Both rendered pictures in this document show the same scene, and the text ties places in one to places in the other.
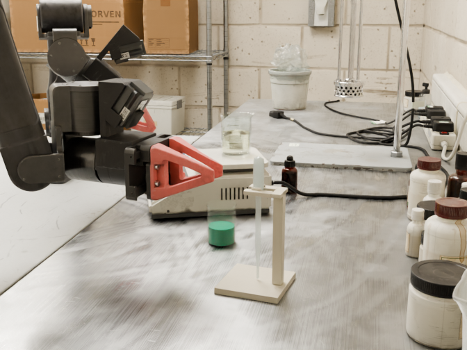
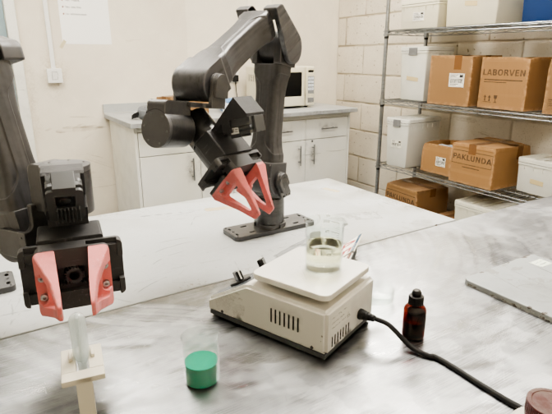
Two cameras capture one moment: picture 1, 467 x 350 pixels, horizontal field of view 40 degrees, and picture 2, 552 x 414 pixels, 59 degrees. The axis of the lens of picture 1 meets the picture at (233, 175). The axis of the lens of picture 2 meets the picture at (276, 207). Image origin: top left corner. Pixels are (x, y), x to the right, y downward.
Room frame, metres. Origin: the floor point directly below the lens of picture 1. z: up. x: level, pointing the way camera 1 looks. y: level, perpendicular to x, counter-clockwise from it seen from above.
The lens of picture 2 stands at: (0.61, -0.39, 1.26)
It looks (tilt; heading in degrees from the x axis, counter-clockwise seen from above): 17 degrees down; 46
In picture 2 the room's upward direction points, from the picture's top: straight up
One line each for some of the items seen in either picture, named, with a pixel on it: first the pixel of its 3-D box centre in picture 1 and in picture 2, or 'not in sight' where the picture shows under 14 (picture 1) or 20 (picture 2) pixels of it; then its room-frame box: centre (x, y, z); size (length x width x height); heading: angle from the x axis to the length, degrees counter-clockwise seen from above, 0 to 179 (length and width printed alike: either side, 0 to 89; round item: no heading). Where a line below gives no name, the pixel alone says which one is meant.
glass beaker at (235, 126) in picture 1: (237, 133); (325, 245); (1.07, -0.01, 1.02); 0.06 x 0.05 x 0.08; 99
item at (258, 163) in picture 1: (258, 175); (75, 338); (0.73, -0.03, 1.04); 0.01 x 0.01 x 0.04; 69
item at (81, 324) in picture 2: not in sight; (83, 337); (0.73, -0.03, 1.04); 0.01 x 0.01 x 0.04; 69
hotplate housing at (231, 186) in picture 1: (212, 183); (295, 294); (1.06, 0.04, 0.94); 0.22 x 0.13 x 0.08; 100
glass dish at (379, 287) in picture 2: not in sight; (375, 293); (1.19, -0.01, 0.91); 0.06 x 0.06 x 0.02
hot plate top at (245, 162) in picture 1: (227, 157); (311, 270); (1.06, 0.01, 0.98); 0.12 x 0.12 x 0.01; 10
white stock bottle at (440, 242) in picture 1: (448, 244); not in sight; (0.73, -0.26, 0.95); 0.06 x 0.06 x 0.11
